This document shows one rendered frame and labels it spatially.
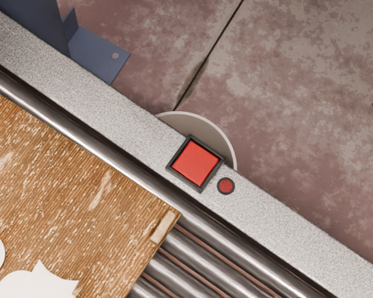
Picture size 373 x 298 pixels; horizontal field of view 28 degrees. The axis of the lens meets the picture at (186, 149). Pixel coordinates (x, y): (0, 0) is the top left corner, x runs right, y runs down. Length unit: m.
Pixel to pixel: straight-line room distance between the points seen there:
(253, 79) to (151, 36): 0.35
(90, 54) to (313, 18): 0.73
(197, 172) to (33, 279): 0.33
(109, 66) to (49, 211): 1.14
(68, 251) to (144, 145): 0.23
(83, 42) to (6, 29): 0.99
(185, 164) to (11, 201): 0.30
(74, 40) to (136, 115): 1.09
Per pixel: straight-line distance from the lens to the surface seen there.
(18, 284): 1.24
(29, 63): 1.37
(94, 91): 1.34
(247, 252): 1.26
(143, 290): 1.25
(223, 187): 1.29
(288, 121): 2.32
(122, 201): 1.25
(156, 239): 1.21
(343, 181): 2.30
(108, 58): 2.35
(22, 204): 1.27
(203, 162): 1.28
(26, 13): 1.83
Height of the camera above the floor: 2.16
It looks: 73 degrees down
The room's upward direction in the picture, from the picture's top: 8 degrees clockwise
